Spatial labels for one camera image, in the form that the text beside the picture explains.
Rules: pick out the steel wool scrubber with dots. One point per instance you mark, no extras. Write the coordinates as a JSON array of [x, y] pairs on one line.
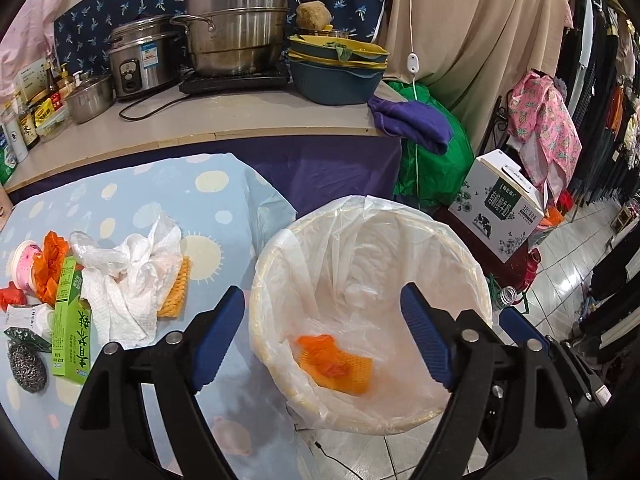
[[27, 368]]

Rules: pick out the pink paper cup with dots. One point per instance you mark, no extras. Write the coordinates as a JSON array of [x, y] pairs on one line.
[[21, 265]]

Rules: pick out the purple folded cloth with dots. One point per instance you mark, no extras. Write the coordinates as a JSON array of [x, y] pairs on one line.
[[414, 121]]

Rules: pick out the large stainless steamer pot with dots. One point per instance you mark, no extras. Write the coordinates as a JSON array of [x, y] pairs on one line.
[[233, 37]]

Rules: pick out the beige curtain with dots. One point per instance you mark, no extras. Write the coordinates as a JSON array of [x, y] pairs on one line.
[[470, 52]]

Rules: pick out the clear plastic bottle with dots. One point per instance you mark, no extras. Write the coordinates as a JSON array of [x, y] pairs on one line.
[[504, 297]]

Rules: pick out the yellow seasoning packet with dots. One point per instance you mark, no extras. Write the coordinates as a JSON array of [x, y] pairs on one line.
[[43, 111]]

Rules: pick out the black induction cooktop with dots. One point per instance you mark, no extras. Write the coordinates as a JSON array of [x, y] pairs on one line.
[[194, 84]]

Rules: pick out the clear crumpled plastic bag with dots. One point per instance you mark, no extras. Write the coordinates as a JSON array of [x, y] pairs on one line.
[[161, 248]]

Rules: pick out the green toothpaste box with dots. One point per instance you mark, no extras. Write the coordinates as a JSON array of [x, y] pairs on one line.
[[71, 334]]

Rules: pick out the white milk gift box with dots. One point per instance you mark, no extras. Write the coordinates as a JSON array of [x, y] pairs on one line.
[[498, 204]]

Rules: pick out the round white trash bin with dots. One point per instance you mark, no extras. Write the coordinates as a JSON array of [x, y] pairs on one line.
[[367, 317]]

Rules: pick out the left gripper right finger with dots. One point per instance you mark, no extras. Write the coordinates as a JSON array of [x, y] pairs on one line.
[[508, 414]]

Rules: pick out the small stainless steel bowl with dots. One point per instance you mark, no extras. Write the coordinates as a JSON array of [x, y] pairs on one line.
[[91, 98]]

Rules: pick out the red bottle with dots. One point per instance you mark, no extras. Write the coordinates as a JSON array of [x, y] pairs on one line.
[[533, 262]]

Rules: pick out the orange mesh sponge on table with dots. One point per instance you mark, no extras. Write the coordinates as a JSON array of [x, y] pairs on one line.
[[176, 298]]

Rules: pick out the orange crumpled wrapper in bin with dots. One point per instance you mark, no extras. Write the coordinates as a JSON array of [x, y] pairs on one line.
[[320, 347]]

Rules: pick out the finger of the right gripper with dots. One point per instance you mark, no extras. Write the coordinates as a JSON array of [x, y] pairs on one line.
[[520, 330]]

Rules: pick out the white paper towel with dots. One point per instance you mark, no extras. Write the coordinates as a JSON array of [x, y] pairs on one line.
[[124, 310]]

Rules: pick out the clear food container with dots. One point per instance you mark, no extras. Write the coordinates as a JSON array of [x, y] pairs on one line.
[[53, 125]]

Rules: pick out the pink floral garment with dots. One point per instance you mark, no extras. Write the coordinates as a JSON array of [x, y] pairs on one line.
[[541, 130]]

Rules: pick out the red plastic bag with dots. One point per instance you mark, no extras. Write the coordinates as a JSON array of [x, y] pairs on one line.
[[11, 296]]

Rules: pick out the green white milk carton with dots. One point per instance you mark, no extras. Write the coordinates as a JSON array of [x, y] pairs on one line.
[[31, 325]]

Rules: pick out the green plastic bag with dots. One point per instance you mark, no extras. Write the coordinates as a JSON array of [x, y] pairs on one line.
[[427, 180]]

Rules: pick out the light blue patterned tablecloth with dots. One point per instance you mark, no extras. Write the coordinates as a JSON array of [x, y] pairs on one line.
[[226, 212]]

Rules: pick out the green white box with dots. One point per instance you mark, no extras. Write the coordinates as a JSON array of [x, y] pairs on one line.
[[8, 161]]

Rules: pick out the orange mesh sponge in bin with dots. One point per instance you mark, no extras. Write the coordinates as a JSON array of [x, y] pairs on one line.
[[355, 383]]

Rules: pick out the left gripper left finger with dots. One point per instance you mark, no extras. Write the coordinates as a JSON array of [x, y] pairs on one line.
[[109, 435]]

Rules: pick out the white bottle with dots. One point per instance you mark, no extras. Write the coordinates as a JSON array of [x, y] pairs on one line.
[[13, 129]]

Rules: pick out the translucent white bin liner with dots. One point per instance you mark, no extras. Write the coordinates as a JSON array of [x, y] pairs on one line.
[[370, 304]]

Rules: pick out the dark sauce bottle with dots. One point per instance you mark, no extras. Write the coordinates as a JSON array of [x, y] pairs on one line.
[[28, 128]]

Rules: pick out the brown loofah sponge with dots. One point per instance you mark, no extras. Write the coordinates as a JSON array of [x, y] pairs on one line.
[[313, 15]]

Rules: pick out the orange plastic bag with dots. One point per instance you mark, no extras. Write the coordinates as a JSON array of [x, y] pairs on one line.
[[47, 267]]

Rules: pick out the silver rice cooker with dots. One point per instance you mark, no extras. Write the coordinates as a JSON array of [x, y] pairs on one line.
[[146, 55]]

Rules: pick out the navy floral backsplash cloth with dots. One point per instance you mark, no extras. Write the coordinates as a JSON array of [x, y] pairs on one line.
[[82, 35]]

